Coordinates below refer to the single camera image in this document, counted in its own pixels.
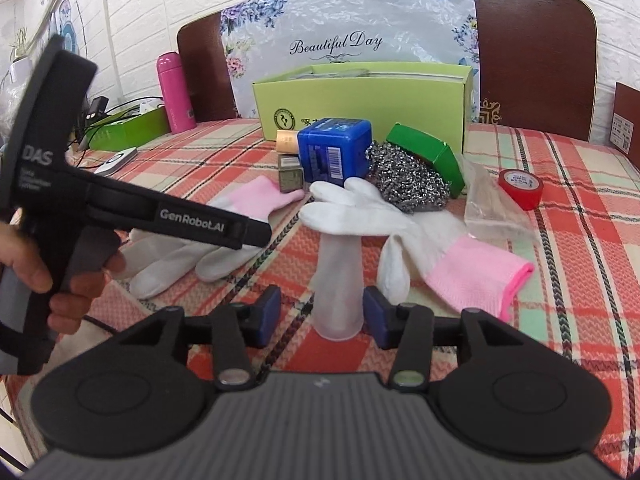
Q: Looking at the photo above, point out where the black charger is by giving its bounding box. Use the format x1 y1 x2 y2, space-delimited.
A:
85 96 110 121

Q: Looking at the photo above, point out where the blue plastic box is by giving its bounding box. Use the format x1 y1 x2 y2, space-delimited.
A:
297 117 373 184

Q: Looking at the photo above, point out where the steel wool scrubber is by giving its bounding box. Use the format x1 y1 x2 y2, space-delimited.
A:
365 141 449 215

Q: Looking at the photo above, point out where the small gold box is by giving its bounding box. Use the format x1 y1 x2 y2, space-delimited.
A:
277 154 306 193

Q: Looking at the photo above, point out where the floral printed plastic bag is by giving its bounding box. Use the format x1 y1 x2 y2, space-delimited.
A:
219 0 478 121

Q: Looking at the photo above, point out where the red tape roll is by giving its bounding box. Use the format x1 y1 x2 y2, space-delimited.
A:
497 169 545 212

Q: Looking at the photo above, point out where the plaid blanket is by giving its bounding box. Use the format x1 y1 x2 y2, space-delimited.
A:
0 117 640 480

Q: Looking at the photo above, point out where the light green cardboard box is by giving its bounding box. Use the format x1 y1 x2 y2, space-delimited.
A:
251 61 475 153

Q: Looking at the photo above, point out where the green small box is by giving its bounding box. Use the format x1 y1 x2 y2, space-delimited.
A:
385 123 467 198

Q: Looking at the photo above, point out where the translucent plastic cup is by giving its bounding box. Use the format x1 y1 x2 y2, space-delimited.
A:
314 232 365 341

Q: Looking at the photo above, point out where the dark green cardboard box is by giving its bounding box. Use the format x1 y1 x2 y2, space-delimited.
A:
87 102 171 152

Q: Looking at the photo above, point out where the brown cardboard box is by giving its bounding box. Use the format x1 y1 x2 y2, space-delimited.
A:
610 81 640 153

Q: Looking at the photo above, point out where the person's left hand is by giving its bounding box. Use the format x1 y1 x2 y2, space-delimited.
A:
0 221 126 336

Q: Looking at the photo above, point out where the brown wooden headboard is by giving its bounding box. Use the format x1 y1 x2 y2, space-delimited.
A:
176 0 598 143

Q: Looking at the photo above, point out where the clear plastic bag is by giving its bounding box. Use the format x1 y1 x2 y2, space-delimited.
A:
462 157 533 238

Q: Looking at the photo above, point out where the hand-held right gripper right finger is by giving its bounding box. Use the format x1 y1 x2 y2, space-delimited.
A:
363 286 528 392

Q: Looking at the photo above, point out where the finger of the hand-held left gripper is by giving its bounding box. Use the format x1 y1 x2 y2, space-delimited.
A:
239 216 273 250

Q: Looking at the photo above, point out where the white glove pink cuff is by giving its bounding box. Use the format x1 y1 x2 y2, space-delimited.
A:
299 177 535 323
120 176 307 301

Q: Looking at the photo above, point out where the pink thermos bottle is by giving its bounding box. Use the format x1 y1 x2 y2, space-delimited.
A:
156 51 197 134

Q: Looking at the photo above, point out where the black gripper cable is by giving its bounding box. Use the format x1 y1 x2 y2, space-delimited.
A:
85 315 121 335

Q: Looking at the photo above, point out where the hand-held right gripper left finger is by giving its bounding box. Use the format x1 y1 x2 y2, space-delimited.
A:
117 285 282 392

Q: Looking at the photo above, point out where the white round device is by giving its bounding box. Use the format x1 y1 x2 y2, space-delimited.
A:
94 147 140 177

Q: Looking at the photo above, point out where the orange long box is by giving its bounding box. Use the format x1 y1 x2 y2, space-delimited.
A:
276 129 301 157

